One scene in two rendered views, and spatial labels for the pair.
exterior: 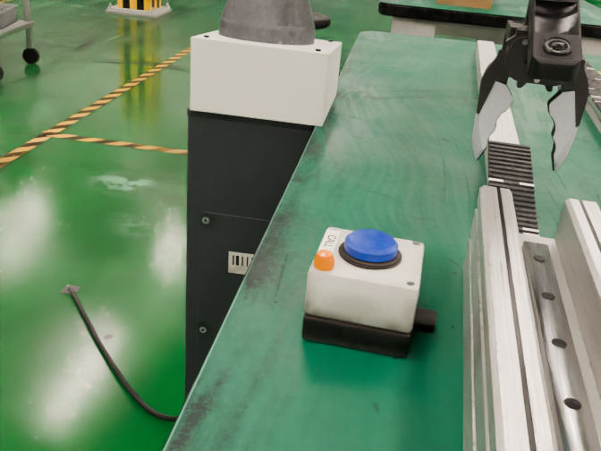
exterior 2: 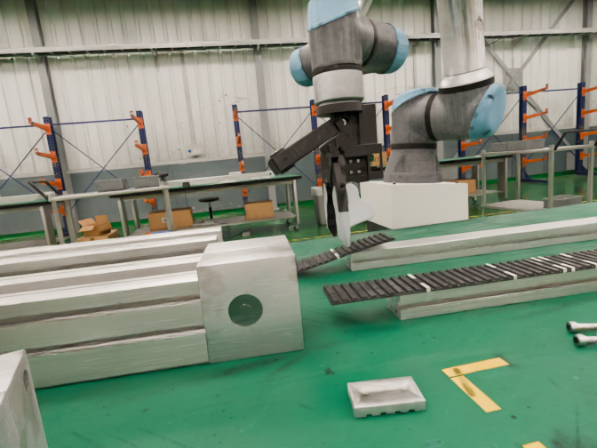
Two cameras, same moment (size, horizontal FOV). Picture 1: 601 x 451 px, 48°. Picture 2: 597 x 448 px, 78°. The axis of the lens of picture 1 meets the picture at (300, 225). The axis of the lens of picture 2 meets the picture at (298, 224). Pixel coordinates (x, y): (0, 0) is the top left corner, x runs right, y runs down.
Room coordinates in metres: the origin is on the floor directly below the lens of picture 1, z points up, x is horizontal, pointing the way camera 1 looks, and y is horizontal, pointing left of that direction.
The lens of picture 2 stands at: (0.51, -0.77, 0.96)
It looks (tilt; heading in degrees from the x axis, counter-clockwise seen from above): 10 degrees down; 73
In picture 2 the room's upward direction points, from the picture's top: 5 degrees counter-clockwise
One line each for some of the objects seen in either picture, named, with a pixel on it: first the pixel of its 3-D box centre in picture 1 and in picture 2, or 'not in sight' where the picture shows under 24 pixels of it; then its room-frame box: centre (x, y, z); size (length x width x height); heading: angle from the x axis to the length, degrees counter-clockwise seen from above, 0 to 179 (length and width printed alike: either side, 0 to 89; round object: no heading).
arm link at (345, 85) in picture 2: not in sight; (338, 92); (0.75, -0.24, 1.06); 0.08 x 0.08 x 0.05
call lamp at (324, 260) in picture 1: (324, 259); not in sight; (0.43, -0.02, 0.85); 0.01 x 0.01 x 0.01
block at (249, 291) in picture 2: not in sight; (251, 288); (0.56, -0.39, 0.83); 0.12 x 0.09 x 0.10; 80
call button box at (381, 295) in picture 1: (376, 289); not in sight; (0.45, -0.06, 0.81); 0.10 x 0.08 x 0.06; 80
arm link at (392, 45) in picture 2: not in sight; (366, 50); (0.83, -0.18, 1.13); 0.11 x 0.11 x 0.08; 25
